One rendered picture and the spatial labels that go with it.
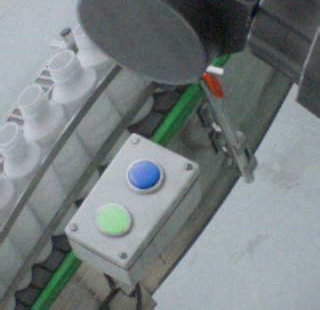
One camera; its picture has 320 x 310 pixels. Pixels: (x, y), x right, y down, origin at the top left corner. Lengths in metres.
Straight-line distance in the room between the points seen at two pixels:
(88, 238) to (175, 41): 0.62
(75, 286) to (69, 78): 0.26
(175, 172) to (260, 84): 0.39
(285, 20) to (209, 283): 1.98
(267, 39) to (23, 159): 0.74
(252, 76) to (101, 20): 0.95
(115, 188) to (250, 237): 1.38
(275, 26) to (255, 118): 1.01
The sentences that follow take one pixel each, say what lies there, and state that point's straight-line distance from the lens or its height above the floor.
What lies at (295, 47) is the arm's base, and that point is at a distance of 0.46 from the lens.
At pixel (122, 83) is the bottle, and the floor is 1.07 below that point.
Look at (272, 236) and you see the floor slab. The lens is 2.44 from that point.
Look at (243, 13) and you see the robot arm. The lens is 0.47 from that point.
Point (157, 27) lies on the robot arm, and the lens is 0.48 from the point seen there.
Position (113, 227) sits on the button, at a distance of 1.08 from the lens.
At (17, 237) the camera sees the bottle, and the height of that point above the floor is 1.06.
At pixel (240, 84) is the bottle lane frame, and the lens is 1.42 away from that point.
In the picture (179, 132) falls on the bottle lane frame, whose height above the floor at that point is 0.98.
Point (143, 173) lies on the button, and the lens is 1.10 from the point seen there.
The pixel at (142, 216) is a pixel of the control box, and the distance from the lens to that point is 1.09.
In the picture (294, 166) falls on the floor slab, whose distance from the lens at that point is 2.56.
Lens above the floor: 1.88
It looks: 43 degrees down
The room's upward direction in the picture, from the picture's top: 29 degrees counter-clockwise
